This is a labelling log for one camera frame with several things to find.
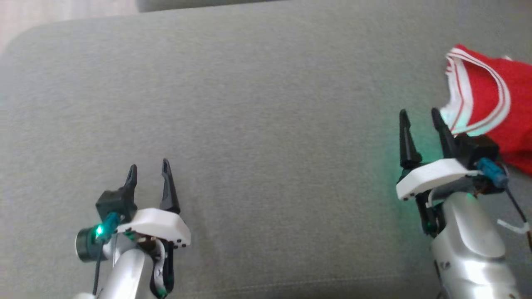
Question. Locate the grey sofa back cushion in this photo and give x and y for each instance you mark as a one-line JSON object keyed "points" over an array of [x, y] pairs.
{"points": [[199, 4]]}

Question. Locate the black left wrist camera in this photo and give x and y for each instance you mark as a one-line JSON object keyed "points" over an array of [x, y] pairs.
{"points": [[112, 207]]}

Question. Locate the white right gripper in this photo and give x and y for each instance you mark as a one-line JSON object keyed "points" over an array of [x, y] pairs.
{"points": [[432, 176]]}

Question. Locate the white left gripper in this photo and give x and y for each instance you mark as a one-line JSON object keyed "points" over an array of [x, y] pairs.
{"points": [[160, 224]]}

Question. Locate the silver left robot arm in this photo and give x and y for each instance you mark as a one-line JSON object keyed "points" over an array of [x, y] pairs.
{"points": [[124, 274]]}

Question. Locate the red and white jersey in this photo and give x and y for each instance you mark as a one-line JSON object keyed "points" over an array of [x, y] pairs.
{"points": [[511, 104]]}

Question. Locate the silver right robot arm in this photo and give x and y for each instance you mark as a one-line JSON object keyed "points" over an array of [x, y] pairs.
{"points": [[469, 249]]}

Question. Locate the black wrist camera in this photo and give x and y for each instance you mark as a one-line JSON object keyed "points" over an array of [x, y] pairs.
{"points": [[112, 207], [478, 149]]}

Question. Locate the grey fabric sofa seat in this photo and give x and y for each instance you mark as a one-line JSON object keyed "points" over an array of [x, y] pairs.
{"points": [[249, 124]]}

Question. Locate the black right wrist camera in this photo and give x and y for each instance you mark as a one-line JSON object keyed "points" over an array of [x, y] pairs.
{"points": [[478, 149]]}

